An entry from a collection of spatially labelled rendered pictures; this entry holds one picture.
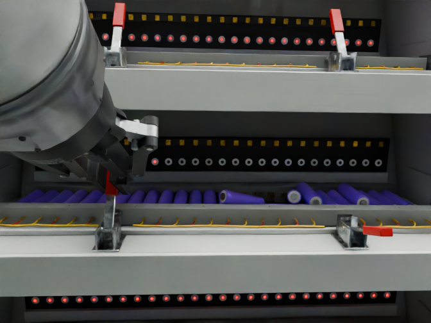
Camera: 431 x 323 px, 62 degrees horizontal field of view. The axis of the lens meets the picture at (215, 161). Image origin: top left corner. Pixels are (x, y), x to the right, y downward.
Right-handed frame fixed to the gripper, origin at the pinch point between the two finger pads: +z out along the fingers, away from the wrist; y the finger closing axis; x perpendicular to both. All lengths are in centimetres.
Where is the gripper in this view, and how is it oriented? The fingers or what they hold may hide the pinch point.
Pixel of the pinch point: (111, 175)
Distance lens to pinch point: 41.5
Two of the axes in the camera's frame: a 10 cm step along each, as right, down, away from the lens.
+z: -0.5, 2.9, 9.6
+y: 10.0, 0.1, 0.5
